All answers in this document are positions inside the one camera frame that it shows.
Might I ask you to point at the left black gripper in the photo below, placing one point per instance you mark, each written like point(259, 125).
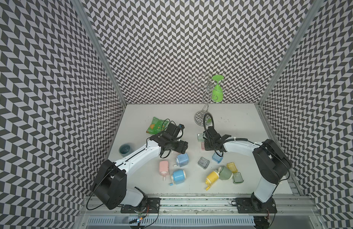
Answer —
point(182, 146)

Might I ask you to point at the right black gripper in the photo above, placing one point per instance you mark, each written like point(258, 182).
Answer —
point(206, 145)

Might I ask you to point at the pink pencil sharpener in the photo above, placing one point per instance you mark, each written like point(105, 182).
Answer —
point(164, 169)

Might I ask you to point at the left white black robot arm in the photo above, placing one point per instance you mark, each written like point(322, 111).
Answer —
point(110, 184)

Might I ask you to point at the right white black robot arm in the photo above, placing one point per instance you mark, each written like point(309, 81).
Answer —
point(271, 161)

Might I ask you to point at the clear blue tray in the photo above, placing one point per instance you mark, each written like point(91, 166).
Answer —
point(217, 157)

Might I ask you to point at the clear grey tray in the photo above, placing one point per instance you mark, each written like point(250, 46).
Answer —
point(203, 162)

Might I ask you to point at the blue pencil sharpener upper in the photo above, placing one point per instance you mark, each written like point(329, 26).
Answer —
point(182, 160)

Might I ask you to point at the blue pencil sharpener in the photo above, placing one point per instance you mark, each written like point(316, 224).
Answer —
point(182, 160)
point(178, 177)

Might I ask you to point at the clear yellow tray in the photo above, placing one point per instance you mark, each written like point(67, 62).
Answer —
point(232, 167)

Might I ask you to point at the sage green pencil sharpener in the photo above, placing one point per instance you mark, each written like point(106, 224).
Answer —
point(224, 173)

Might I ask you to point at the yellow pencil sharpener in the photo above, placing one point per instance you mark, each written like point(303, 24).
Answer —
point(212, 178)

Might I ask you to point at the blue pencil sharpener lower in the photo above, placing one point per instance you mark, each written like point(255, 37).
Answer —
point(178, 177)

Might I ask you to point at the clear dark green tray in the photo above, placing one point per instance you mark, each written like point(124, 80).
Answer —
point(237, 178)

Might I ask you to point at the green snack bag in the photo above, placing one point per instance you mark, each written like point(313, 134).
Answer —
point(157, 125)

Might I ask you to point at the teal ceramic cup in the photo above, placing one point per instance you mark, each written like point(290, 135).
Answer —
point(125, 149)

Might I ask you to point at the green plastic wine glass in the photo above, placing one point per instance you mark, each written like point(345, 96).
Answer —
point(217, 91)

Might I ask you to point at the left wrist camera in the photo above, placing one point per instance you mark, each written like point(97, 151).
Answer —
point(180, 130)

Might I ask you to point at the metal wire cup rack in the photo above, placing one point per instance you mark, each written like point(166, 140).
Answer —
point(203, 85)

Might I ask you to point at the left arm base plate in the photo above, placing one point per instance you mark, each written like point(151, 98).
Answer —
point(150, 205)

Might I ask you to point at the aluminium front rail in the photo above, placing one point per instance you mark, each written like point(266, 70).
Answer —
point(226, 204)

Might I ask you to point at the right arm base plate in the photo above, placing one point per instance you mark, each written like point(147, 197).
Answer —
point(253, 205)

